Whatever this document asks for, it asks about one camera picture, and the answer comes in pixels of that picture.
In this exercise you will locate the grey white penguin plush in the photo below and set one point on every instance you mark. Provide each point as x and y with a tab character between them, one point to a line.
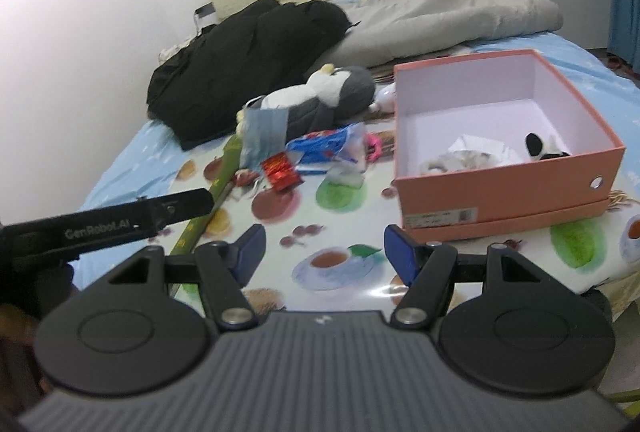
345	87

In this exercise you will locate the grey duvet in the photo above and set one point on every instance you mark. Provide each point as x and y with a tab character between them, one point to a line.
450	12

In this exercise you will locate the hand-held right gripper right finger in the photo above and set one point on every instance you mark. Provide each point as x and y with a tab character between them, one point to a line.
400	254

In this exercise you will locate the white spray bottle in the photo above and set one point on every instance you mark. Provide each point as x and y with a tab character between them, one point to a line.
386	97

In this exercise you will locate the blue plastic packet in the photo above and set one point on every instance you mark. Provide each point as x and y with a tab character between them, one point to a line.
320	144

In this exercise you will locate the white tissue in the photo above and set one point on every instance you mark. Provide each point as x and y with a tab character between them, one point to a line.
475	144

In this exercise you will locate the person's left hand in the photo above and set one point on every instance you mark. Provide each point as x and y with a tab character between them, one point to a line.
15	324

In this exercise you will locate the light blue bedsheet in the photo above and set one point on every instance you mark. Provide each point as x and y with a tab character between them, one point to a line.
135	152

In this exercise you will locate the pink cardboard box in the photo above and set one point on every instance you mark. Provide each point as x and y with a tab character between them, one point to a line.
500	197

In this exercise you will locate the black jacket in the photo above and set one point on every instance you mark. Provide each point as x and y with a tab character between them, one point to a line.
225	62

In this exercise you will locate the clear plastic bag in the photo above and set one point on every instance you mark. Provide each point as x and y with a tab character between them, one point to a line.
345	176

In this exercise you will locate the green plush stick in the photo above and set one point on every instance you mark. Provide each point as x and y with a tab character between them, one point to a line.
222	172

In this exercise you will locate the red foil packet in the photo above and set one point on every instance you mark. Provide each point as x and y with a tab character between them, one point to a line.
281	169

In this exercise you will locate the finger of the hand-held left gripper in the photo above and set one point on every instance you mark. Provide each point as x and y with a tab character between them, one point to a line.
185	207

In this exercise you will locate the colourful feather bird toy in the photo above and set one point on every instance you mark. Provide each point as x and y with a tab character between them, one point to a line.
372	147

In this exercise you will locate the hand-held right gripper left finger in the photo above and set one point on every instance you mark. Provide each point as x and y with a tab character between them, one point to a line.
248	257

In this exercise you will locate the grey fuzzy cloth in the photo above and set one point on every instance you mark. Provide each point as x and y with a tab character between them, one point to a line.
460	161

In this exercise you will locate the white cloth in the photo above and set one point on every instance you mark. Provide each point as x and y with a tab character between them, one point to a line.
172	49

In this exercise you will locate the small panda plush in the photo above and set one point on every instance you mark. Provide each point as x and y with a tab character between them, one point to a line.
537	144

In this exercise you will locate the fruit printed tablecloth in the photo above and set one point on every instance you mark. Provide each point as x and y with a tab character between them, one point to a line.
340	222

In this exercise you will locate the blue face mask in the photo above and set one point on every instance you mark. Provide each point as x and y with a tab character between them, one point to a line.
262	132

